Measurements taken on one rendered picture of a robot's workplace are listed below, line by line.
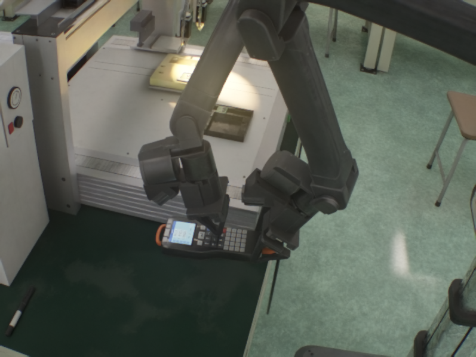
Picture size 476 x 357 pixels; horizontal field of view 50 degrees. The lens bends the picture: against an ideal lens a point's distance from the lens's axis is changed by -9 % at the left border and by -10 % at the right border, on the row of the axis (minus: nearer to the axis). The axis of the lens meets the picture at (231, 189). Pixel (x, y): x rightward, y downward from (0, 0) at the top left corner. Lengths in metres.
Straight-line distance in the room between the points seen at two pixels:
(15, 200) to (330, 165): 0.65
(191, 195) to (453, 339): 0.63
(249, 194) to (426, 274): 1.54
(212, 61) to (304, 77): 0.23
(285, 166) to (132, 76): 0.83
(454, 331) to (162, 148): 0.69
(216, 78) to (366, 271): 1.55
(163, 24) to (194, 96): 0.96
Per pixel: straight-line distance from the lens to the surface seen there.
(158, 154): 0.97
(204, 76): 0.91
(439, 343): 1.23
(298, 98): 0.75
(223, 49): 0.91
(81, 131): 1.45
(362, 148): 2.98
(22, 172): 1.18
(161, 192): 1.02
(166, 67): 1.63
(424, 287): 2.37
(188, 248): 1.07
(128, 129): 1.44
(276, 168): 0.94
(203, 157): 0.95
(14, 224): 1.19
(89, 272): 1.23
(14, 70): 1.07
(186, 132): 0.92
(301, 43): 0.69
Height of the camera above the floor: 1.68
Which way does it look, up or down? 41 degrees down
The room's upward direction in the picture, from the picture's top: 5 degrees clockwise
